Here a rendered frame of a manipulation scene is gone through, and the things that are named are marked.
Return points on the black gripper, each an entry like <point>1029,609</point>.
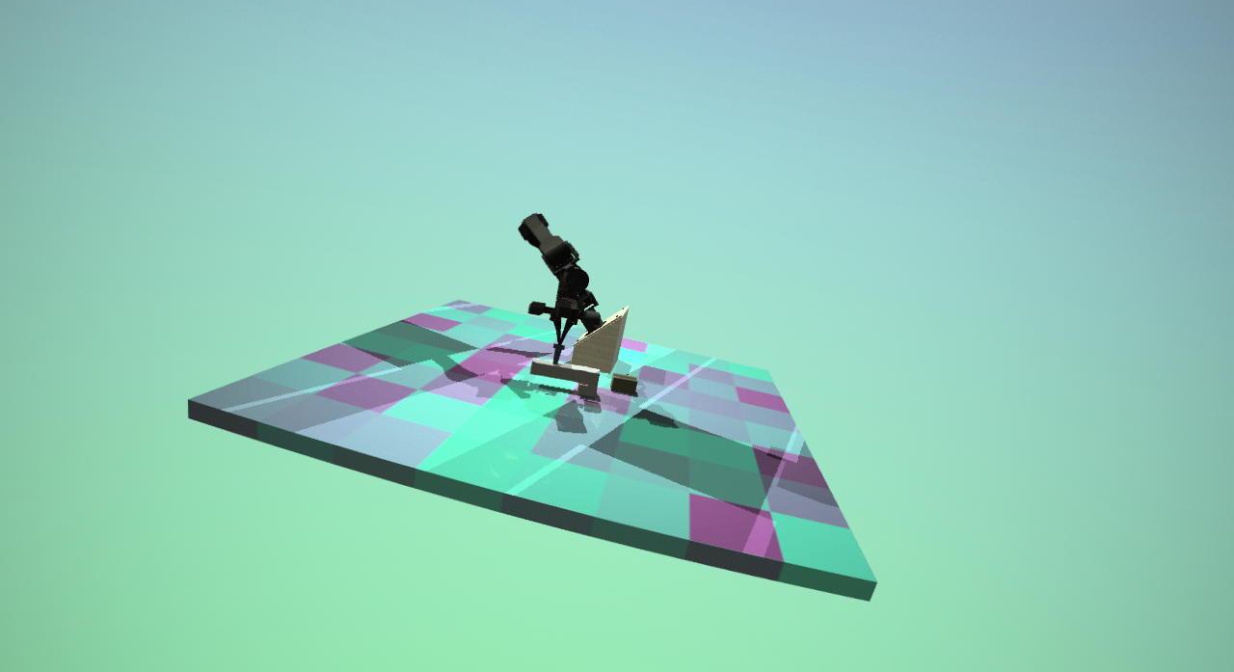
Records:
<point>537,308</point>

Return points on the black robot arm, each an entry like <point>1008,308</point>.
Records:
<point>557,255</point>

